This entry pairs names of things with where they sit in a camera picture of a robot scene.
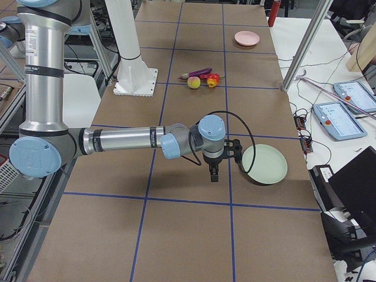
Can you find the light green plate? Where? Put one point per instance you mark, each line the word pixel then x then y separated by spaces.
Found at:
pixel 269 167

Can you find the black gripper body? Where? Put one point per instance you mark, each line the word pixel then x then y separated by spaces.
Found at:
pixel 212 162

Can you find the teach pendant tablet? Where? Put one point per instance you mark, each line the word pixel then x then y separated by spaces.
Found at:
pixel 338 121
pixel 357 94

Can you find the near teach pendant tablet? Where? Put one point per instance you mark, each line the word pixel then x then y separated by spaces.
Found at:
pixel 338 121

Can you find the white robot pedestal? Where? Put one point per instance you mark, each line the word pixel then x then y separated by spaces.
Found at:
pixel 134 77

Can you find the black laptop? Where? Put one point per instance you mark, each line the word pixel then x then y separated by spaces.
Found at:
pixel 354 184

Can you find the red yellow pomegranate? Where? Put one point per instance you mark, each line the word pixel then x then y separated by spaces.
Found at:
pixel 212 83

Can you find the pink plate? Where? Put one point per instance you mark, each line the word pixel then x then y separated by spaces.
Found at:
pixel 246 38

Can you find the far teach pendant tablet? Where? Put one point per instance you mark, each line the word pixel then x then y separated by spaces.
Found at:
pixel 357 94

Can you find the purple eggplant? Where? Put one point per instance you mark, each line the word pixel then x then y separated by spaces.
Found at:
pixel 197 73

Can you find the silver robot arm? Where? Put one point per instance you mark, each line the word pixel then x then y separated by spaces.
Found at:
pixel 46 142

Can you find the red bottle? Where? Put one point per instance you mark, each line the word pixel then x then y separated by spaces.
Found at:
pixel 273 13

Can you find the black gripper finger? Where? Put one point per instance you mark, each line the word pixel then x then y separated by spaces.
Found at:
pixel 214 173

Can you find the aluminium frame post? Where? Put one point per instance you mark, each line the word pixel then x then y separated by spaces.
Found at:
pixel 311 31

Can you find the dark red pepper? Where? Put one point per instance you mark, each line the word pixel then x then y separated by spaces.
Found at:
pixel 214 76

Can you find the orange black connector box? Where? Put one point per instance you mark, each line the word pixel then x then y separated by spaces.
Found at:
pixel 300 121

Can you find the yellow pink peach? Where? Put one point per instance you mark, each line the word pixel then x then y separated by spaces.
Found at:
pixel 193 82

